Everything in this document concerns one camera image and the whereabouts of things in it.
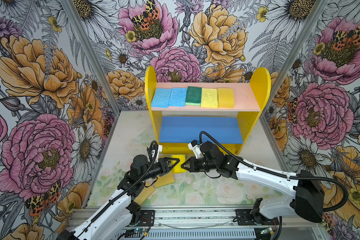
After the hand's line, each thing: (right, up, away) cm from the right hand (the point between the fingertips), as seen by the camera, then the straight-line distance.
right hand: (183, 171), depth 73 cm
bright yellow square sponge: (-2, +2, -1) cm, 3 cm away
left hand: (-2, +3, +1) cm, 3 cm away
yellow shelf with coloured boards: (+29, +28, +47) cm, 61 cm away
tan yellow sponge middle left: (-10, -9, +13) cm, 19 cm away
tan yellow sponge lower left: (-21, -15, +7) cm, 26 cm away
